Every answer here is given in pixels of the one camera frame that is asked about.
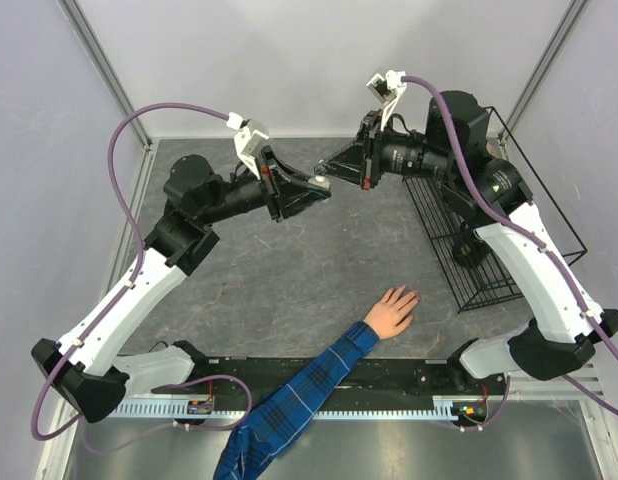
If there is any person's bare hand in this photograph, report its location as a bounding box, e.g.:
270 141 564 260
363 285 419 340

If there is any blue plaid sleeved forearm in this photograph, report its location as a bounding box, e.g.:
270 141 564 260
213 321 379 479

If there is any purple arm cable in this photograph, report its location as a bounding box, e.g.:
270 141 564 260
29 102 235 441
402 75 618 420

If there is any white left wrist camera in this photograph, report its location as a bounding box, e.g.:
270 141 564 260
226 112 269 179

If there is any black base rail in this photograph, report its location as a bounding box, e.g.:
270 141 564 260
151 355 508 404

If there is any black wire dish rack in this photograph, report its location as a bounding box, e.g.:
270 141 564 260
404 104 574 316

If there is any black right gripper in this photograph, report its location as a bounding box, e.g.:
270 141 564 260
316 110 455 192

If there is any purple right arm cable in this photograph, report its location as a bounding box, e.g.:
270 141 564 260
402 75 618 420

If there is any pink floral ceramic bowl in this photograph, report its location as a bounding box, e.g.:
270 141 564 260
485 143 496 157

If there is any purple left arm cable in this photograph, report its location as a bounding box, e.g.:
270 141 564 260
29 102 235 441

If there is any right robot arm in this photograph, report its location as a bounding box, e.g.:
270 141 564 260
315 91 618 394

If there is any slotted cable duct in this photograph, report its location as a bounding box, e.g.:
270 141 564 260
107 393 486 420

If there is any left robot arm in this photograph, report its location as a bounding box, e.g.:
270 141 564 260
32 146 331 423

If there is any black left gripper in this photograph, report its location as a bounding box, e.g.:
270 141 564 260
200 144 331 224

